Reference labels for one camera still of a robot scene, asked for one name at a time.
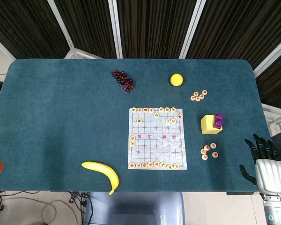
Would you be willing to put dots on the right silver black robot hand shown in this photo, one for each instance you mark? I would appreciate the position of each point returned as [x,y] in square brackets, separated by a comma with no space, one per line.
[270,175]

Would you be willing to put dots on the round wooden chess piece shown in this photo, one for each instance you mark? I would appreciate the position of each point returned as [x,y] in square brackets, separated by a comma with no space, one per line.
[203,151]
[173,121]
[213,145]
[161,109]
[132,138]
[150,164]
[138,165]
[144,165]
[139,109]
[168,121]
[133,109]
[206,147]
[197,99]
[215,154]
[179,116]
[196,93]
[167,109]
[170,167]
[132,143]
[151,109]
[156,164]
[131,165]
[201,96]
[204,92]
[139,121]
[156,114]
[176,165]
[145,109]
[193,98]
[204,157]
[162,164]
[173,109]

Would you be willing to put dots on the black table control box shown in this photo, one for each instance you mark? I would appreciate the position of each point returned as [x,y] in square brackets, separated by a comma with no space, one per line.
[240,193]

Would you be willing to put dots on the white metal rack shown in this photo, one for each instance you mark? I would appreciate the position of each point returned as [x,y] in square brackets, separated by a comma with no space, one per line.
[275,114]

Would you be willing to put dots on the yellow block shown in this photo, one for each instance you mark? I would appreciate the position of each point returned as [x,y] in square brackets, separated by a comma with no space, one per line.
[208,126]

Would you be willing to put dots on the dark white-framed partition panel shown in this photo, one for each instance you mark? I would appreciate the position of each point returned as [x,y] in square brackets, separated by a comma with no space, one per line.
[89,23]
[25,23]
[154,23]
[276,82]
[236,23]

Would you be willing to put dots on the white chinese chess board sheet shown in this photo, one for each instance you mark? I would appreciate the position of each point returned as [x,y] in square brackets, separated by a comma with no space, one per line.
[154,145]

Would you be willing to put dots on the yellow ball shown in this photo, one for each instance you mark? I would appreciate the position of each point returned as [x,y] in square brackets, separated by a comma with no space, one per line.
[176,80]

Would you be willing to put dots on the blue-grey robot torso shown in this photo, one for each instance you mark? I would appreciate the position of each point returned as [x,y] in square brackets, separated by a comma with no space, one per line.
[133,206]

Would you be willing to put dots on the yellow banana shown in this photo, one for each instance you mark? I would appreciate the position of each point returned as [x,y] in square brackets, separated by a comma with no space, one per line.
[107,171]

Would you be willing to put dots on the dark red grape bunch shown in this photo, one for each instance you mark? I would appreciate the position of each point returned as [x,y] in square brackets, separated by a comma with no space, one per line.
[123,78]

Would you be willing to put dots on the red plug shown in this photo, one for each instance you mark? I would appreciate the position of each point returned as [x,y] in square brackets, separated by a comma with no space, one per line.
[71,200]

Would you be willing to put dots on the teal table cloth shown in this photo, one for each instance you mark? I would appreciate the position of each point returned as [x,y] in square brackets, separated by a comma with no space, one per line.
[61,117]

